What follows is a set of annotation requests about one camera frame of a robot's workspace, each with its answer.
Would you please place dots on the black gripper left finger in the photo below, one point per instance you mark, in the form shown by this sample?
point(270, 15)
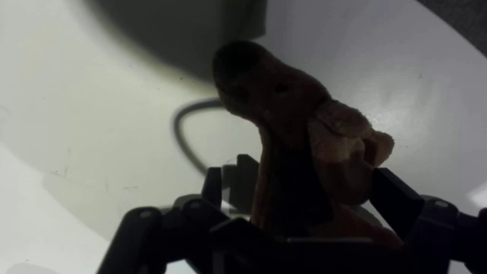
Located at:
point(195, 228)

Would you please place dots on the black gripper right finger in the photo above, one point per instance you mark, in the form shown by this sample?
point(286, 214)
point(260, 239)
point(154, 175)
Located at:
point(434, 230)

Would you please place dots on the brown plush toy animal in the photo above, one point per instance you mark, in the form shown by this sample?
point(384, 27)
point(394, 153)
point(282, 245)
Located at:
point(318, 153)

